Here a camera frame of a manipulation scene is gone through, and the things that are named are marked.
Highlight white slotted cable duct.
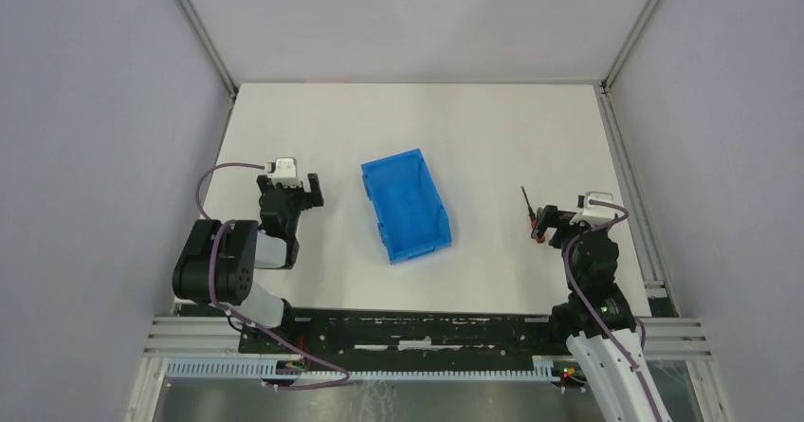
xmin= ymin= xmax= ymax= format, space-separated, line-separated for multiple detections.
xmin=165 ymin=358 xmax=559 ymax=383

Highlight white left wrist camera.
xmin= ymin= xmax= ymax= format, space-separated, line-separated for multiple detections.
xmin=265 ymin=157 xmax=302 ymax=188

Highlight right aluminium corner post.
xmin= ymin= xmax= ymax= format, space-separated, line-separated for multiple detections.
xmin=600 ymin=0 xmax=662 ymax=92

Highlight red black screwdriver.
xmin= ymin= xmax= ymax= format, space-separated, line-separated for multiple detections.
xmin=521 ymin=186 xmax=545 ymax=244

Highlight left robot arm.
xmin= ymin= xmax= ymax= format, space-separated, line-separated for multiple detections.
xmin=172 ymin=173 xmax=324 ymax=328

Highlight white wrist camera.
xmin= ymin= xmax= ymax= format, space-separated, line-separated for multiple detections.
xmin=265 ymin=157 xmax=302 ymax=188
xmin=570 ymin=192 xmax=618 ymax=227

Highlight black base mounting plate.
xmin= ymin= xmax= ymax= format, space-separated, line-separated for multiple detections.
xmin=276 ymin=307 xmax=581 ymax=372

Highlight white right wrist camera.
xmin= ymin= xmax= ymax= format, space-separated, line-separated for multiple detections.
xmin=570 ymin=192 xmax=618 ymax=227

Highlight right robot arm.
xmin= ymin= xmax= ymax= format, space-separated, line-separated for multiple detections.
xmin=528 ymin=195 xmax=671 ymax=421

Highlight right aluminium side rail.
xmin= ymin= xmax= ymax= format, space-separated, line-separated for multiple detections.
xmin=594 ymin=82 xmax=681 ymax=318

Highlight aluminium front frame rails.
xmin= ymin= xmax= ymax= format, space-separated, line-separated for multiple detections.
xmin=143 ymin=317 xmax=713 ymax=361

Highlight blue plastic bin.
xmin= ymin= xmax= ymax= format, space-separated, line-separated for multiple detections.
xmin=361 ymin=149 xmax=452 ymax=265

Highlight left aluminium corner post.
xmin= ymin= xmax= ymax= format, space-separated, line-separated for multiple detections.
xmin=174 ymin=0 xmax=239 ymax=101

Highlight aluminium corner post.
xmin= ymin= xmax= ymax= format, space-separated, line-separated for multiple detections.
xmin=174 ymin=0 xmax=239 ymax=101
xmin=600 ymin=0 xmax=662 ymax=92

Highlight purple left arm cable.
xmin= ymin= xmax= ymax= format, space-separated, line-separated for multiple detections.
xmin=194 ymin=162 xmax=351 ymax=392

